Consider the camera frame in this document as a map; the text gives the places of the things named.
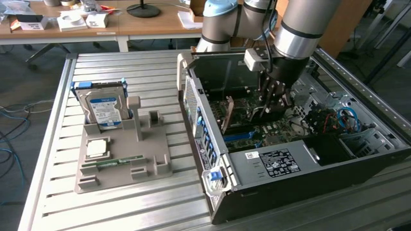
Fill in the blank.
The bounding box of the blue case latch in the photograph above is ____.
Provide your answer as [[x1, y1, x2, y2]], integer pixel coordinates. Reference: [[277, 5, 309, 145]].
[[207, 169, 224, 181]]

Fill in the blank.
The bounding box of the black round lamp base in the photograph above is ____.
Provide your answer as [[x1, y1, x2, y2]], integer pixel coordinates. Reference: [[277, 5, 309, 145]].
[[126, 0, 162, 18]]

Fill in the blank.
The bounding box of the hard disk in blue caddy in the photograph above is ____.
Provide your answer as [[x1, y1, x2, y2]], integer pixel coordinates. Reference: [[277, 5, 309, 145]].
[[70, 78, 134, 132]]

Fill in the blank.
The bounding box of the wooden cabinet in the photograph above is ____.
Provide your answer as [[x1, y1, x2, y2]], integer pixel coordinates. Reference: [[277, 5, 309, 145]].
[[275, 0, 374, 58]]

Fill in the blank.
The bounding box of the small white cardboard box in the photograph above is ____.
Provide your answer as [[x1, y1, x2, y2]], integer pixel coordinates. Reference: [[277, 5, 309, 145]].
[[86, 13, 110, 29]]

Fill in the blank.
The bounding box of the silver CPU chip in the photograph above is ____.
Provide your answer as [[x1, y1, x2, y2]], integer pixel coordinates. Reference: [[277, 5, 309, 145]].
[[86, 140, 108, 159]]

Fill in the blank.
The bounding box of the red wire bundle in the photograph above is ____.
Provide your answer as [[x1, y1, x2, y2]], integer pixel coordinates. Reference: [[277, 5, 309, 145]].
[[323, 113, 338, 132]]

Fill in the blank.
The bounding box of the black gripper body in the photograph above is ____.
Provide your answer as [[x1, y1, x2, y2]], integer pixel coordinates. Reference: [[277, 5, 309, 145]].
[[263, 56, 311, 89]]

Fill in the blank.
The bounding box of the green graphics card with fan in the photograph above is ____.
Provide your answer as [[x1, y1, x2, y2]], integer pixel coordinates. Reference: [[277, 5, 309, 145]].
[[220, 95, 289, 135]]

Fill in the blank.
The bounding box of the black camera cable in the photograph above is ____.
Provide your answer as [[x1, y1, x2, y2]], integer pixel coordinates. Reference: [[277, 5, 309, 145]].
[[260, 0, 279, 73]]

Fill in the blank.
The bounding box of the green motherboard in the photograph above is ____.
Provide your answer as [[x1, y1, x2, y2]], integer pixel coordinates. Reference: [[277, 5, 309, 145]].
[[208, 86, 309, 154]]

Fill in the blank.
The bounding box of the white floor cable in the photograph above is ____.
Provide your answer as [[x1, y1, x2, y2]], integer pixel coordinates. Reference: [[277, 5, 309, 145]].
[[0, 100, 55, 114]]

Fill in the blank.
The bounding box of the wooden desk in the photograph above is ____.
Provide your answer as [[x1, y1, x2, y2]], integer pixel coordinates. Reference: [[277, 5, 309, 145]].
[[0, 0, 295, 52]]

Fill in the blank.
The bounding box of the grey power supply unit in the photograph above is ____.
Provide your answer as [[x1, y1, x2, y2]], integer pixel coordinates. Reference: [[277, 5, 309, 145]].
[[228, 140, 322, 187]]

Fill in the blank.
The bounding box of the silver metal disk bay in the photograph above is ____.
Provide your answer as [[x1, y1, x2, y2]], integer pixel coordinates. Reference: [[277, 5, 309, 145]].
[[337, 127, 398, 158]]

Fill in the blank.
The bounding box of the green RAM stick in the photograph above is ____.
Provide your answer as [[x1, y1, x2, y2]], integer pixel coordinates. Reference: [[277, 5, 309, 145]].
[[82, 154, 144, 168]]

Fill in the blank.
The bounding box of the black chair base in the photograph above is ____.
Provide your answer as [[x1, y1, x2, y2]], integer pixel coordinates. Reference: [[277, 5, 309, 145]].
[[26, 43, 71, 70]]

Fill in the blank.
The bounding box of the black open PC case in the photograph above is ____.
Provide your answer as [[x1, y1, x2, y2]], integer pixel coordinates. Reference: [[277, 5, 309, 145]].
[[178, 44, 411, 226]]

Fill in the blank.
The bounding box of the brown cardboard box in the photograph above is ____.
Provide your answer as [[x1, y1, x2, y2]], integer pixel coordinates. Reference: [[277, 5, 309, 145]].
[[188, 0, 206, 17]]

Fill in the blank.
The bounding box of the blue floor cable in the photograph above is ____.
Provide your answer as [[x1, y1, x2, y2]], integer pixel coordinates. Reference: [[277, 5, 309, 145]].
[[0, 116, 32, 205]]

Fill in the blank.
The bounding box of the white box with black lid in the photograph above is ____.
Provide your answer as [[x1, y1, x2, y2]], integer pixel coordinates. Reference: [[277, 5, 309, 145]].
[[16, 14, 50, 31]]

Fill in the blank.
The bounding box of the blue wire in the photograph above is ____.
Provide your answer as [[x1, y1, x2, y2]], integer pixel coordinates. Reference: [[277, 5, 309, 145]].
[[337, 107, 362, 132]]

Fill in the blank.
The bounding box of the blue expansion slot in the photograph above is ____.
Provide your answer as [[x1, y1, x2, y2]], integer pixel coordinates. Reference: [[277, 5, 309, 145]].
[[223, 131, 258, 142]]

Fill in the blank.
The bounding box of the beige parts rack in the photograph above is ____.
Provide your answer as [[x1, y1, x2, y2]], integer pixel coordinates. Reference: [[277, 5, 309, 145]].
[[74, 96, 174, 194]]

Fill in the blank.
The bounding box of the white paper stack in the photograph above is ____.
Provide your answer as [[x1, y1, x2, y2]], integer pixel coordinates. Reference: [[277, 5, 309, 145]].
[[178, 11, 204, 30]]

